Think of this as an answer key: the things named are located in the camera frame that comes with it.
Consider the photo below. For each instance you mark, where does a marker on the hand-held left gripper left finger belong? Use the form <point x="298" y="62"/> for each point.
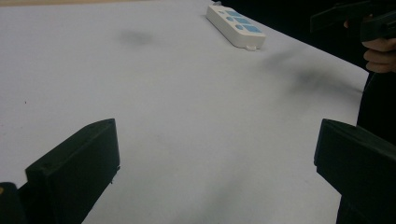
<point x="77" y="165"/>

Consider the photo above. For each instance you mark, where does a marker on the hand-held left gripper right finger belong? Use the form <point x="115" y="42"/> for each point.
<point x="358" y="158"/>

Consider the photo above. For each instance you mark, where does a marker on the white power strip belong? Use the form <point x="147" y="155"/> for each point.
<point x="236" y="26"/>

